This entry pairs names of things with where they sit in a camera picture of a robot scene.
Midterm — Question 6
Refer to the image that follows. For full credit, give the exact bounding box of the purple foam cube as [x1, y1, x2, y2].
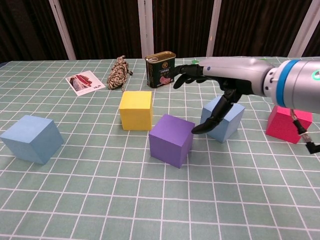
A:
[148, 113, 196, 170]

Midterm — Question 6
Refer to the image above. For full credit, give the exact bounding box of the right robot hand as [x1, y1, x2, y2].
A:
[173, 56, 275, 135]

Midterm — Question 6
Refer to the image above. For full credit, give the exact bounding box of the yellow foam cube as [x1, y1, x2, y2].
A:
[119, 90, 154, 131]

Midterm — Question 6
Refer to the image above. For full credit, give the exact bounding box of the light blue foam cube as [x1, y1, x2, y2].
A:
[199, 95, 246, 144]
[0, 114, 65, 165]

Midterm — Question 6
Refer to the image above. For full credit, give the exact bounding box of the white photo card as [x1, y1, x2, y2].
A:
[65, 70, 106, 97]

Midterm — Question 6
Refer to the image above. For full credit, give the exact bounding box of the dark green meat tin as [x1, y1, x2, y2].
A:
[144, 51, 177, 89]

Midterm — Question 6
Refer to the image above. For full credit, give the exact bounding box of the camouflage rope bundle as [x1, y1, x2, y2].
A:
[106, 55, 134, 92]

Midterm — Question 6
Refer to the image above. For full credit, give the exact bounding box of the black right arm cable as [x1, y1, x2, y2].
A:
[289, 107, 320, 155]

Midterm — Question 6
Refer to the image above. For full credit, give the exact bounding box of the pink foam cube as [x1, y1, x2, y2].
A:
[265, 104, 313, 145]

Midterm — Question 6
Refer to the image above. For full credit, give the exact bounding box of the green checked tablecloth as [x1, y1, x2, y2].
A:
[0, 56, 320, 240]

